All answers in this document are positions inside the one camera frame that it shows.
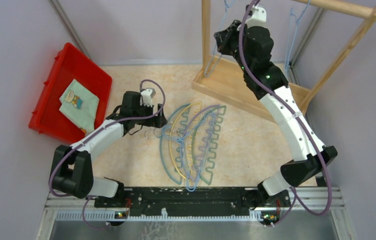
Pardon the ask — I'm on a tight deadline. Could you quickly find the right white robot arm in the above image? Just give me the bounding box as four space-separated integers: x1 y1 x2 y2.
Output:
213 20 338 206

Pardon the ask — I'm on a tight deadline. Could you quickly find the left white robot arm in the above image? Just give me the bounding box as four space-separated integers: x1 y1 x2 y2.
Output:
48 88 168 207

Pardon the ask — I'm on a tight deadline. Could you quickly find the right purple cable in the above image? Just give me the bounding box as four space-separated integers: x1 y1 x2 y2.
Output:
237 0 333 227

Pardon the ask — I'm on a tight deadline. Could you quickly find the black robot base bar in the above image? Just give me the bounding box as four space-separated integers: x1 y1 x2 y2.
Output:
94 186 291 217

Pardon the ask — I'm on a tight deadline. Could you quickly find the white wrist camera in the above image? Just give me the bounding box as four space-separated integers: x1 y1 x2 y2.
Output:
245 4 267 28
140 88 156 107

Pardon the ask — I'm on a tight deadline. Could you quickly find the teal blue wavy hanger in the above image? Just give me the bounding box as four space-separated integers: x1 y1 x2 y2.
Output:
159 103 190 186

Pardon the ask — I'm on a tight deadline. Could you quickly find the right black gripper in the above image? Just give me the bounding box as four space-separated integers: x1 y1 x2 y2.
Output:
214 19 252 74

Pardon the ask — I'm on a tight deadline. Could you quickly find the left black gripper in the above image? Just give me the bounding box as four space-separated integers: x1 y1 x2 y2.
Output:
133 101 168 128

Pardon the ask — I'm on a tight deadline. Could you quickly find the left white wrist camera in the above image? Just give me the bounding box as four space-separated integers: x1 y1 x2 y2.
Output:
140 88 156 107

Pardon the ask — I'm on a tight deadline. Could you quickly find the green wavy hanger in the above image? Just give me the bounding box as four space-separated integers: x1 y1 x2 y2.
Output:
191 105 227 186

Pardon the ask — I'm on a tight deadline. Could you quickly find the light green printed cloth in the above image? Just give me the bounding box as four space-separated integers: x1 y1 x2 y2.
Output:
59 79 100 135

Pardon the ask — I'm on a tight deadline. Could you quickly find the wooden hanger rack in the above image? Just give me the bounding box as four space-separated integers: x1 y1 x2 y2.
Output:
191 0 376 132

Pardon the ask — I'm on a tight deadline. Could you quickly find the purple wavy hanger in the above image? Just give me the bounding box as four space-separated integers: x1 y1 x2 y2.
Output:
180 104 226 189

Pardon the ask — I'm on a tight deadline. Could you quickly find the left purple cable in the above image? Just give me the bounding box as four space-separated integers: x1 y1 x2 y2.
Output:
48 79 167 230

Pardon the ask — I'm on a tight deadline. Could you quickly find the yellow wavy hanger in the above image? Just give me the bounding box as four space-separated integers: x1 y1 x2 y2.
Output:
169 101 202 182

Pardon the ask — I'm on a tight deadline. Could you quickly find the purple cable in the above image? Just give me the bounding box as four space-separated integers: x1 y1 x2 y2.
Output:
48 79 167 230
237 0 333 227

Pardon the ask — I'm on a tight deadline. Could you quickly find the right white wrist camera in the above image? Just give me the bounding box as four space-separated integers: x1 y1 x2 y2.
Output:
245 4 267 28

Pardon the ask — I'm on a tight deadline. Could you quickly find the light blue wire hanger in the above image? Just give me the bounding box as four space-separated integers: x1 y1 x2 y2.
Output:
162 124 198 192
203 0 239 78
159 124 213 192
284 0 311 73

